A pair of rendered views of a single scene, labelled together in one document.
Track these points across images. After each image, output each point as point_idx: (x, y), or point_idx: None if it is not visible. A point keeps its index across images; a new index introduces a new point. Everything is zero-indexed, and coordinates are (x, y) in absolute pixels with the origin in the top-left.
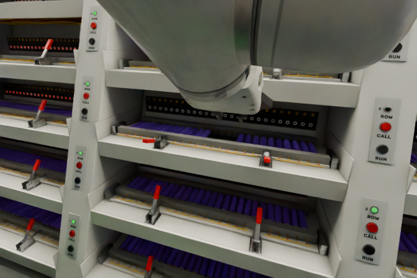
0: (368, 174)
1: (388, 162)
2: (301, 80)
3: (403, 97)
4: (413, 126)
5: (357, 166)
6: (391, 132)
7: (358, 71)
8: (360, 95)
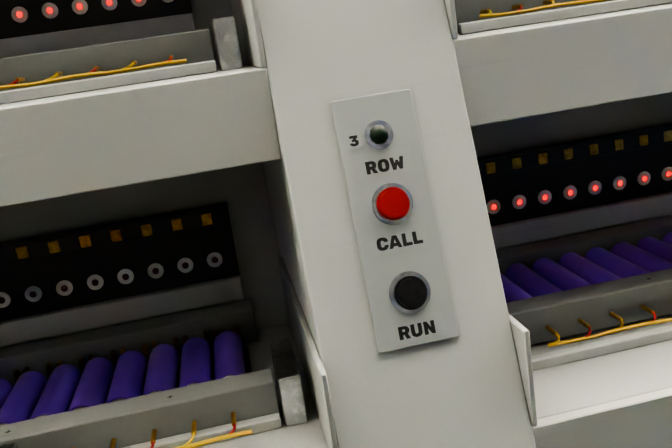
0: (399, 407)
1: (443, 334)
2: (47, 99)
3: (412, 79)
4: (476, 177)
5: (352, 390)
6: (417, 218)
7: (249, 17)
8: (277, 105)
